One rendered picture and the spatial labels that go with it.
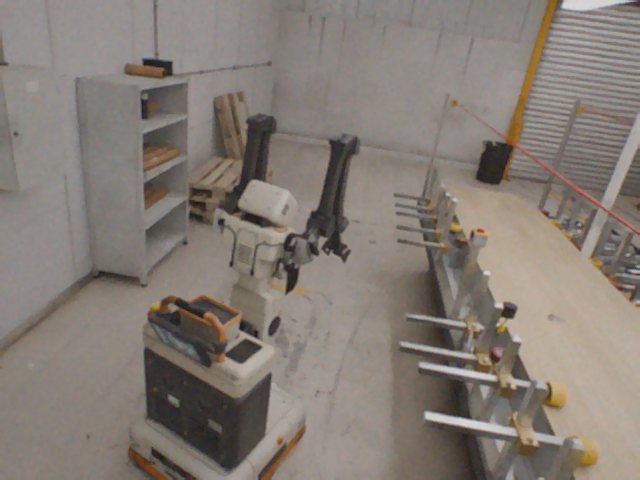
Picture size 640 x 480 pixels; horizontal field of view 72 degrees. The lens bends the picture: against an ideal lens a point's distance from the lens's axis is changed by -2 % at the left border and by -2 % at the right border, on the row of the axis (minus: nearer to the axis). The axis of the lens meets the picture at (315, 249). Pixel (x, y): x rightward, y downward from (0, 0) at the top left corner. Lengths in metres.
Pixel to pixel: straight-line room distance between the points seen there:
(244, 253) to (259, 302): 0.26
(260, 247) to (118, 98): 1.88
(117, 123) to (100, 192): 0.56
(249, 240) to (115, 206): 1.93
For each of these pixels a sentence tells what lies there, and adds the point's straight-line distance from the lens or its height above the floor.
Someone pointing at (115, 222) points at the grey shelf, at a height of 0.53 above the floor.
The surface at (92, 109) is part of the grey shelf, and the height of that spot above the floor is 1.35.
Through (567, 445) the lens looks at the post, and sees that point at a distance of 1.36.
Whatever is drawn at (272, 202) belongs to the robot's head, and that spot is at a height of 1.34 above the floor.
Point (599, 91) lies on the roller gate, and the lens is 10.15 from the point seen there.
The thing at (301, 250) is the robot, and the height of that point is 1.18.
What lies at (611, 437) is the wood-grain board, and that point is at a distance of 1.89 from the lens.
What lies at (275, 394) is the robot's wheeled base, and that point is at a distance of 2.45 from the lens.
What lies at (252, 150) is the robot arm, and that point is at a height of 1.48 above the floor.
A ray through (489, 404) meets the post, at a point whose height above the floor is 0.82.
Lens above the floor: 1.97
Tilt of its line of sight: 25 degrees down
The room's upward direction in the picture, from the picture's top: 8 degrees clockwise
